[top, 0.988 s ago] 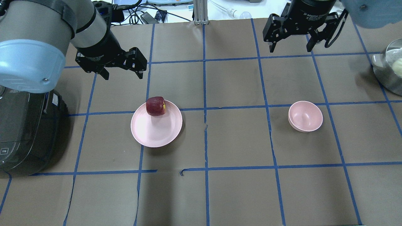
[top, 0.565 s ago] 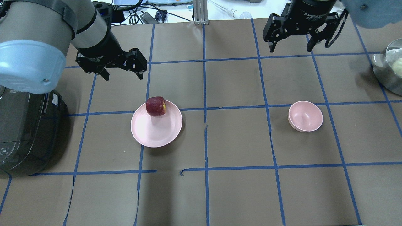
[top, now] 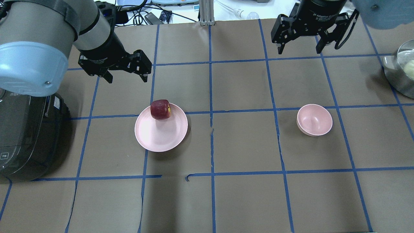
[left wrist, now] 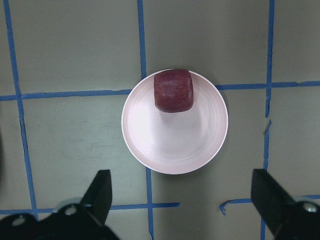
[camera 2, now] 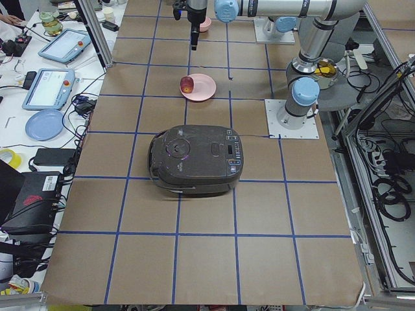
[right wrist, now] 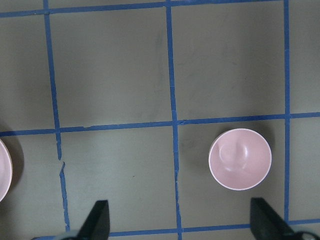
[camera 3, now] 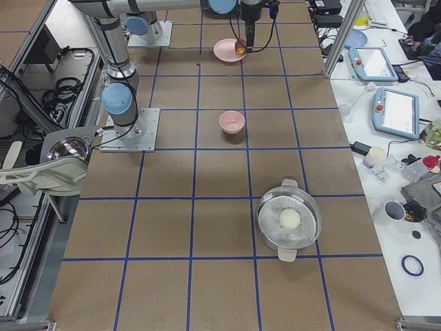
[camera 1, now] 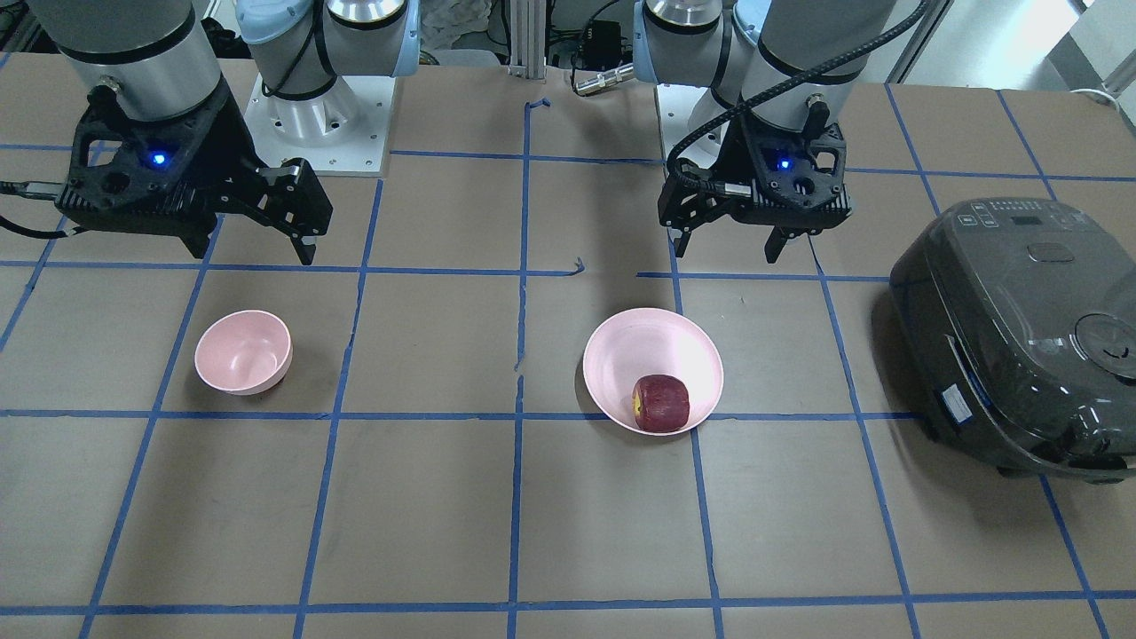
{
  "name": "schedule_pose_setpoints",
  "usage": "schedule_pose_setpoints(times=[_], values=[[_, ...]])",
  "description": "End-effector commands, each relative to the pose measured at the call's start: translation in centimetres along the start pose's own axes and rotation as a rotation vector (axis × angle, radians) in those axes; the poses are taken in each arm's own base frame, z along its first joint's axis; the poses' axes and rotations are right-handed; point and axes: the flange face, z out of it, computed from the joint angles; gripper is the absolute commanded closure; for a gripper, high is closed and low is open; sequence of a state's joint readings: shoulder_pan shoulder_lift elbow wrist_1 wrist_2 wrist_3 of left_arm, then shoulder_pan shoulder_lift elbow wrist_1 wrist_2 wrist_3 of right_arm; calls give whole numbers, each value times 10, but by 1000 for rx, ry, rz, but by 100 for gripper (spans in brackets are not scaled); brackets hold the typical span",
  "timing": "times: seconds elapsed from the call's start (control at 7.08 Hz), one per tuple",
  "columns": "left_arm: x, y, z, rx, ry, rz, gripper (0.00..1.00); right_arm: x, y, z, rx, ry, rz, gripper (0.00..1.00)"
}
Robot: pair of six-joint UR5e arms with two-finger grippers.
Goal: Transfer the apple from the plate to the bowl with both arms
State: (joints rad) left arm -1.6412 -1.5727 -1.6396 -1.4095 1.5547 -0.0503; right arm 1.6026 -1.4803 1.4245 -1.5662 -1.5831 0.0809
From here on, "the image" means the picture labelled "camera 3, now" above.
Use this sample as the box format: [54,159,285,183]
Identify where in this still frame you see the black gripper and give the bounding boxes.
[240,0,263,53]

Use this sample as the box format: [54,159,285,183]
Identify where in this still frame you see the red apple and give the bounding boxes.
[234,39,247,56]

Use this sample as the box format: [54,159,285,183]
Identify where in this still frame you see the pink bowl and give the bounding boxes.
[218,110,245,134]

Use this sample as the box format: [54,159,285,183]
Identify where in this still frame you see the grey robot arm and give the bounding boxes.
[92,18,145,139]
[72,1,270,53]

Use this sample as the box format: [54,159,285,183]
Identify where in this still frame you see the pink plate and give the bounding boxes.
[213,39,247,63]

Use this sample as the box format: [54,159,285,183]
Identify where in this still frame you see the light blue plate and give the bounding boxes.
[345,29,368,49]

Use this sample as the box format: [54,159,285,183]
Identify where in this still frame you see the upper teach pendant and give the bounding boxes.
[348,47,398,82]

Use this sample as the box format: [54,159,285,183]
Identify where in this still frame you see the teach pendant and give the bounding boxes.
[371,88,420,140]
[348,47,398,82]

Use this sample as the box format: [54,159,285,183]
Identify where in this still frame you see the black power adapter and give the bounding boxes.
[350,141,371,156]

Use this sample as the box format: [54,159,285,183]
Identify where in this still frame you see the lower teach pendant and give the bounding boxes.
[371,88,420,140]

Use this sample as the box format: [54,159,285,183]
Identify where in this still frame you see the lilac white cup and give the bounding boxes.
[362,147,387,168]

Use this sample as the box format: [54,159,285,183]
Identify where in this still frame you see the white bun in pot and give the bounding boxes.
[278,208,300,230]

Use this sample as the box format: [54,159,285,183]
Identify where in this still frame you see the white mug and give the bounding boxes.
[372,200,406,225]

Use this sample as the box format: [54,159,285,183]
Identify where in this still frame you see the white plastic chair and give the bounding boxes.
[1,141,88,197]

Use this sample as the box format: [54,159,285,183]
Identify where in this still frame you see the black braided cable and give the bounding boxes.
[228,0,280,54]

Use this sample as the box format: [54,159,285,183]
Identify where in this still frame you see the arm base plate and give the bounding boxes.
[127,21,173,48]
[98,108,160,152]

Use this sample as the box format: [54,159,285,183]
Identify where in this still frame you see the aluminium frame post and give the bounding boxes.
[322,0,365,79]

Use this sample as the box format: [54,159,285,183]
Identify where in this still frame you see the steel pot with handles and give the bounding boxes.
[256,179,322,263]

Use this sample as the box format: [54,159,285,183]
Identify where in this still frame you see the blue rubber ring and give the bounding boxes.
[400,254,424,277]

